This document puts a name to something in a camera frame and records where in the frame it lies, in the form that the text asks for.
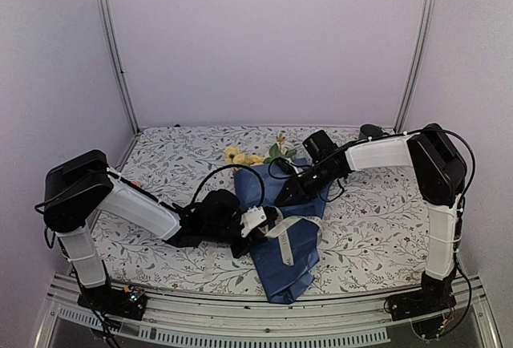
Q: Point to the dark grey metal mug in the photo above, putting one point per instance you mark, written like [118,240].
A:
[369,130]

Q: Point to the front aluminium rail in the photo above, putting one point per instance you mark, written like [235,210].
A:
[181,318]

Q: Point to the blue wrapping paper sheet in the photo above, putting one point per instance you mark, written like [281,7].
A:
[248,191]

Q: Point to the clear plastic wrap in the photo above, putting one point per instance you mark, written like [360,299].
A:
[283,262]

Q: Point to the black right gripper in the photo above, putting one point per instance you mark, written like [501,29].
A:
[298,192]

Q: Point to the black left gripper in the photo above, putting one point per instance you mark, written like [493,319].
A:
[255,236]

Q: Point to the right aluminium frame post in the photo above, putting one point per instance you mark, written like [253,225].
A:
[415,65]

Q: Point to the left aluminium frame post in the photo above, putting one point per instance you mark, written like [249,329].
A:
[117,65]

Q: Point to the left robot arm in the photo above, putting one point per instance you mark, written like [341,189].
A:
[86,184]

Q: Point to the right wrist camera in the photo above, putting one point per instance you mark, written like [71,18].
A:
[288,168]

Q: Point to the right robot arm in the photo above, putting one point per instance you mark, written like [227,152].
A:
[393,211]

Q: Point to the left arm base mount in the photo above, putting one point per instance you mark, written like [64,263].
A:
[104,299]

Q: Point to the white fake flower stem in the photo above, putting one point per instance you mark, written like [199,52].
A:
[280,149]

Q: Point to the aluminium frame post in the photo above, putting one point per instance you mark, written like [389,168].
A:
[117,65]
[415,65]

